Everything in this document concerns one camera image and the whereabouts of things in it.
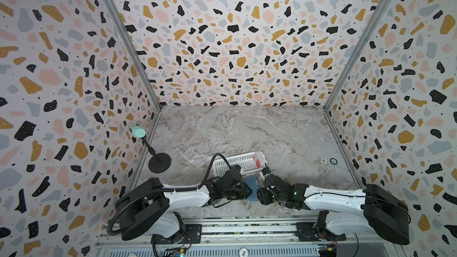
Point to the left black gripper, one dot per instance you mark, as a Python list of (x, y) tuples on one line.
[(246, 191)]

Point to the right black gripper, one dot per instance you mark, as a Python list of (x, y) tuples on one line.
[(266, 185)]

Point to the white plastic basket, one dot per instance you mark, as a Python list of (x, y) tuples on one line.
[(244, 160)]

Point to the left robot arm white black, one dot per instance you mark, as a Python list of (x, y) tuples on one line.
[(153, 206)]

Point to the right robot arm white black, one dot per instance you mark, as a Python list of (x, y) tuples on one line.
[(370, 210)]

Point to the stack of red-circle cards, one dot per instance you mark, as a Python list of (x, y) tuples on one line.
[(259, 160)]

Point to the black stand with green ball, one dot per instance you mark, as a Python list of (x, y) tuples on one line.
[(159, 162)]

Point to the aluminium rail base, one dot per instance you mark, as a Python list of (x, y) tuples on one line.
[(253, 236)]

